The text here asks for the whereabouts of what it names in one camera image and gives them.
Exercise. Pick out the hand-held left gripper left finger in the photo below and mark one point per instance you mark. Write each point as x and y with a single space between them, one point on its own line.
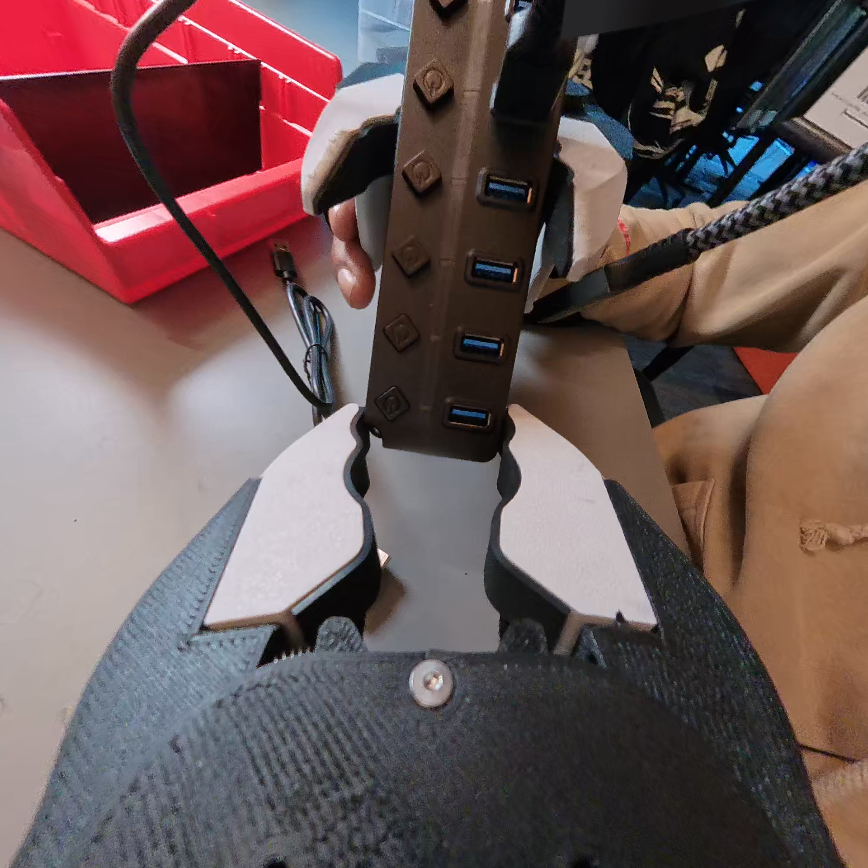
298 542

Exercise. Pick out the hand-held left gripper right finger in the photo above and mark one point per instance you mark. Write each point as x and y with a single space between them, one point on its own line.
569 542

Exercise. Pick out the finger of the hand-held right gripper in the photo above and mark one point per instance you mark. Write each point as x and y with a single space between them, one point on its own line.
597 203
339 115

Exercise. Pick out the black USB hub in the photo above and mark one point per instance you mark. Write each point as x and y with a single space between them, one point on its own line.
447 271

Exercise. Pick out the red storage bin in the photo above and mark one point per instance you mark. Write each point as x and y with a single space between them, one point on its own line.
169 271

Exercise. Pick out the clear plastic container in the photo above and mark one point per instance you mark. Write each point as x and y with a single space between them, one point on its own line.
383 34

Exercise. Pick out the black bin divider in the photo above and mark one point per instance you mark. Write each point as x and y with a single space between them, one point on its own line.
135 135

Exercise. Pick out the white framed sign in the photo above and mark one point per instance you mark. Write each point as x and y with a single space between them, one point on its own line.
844 108

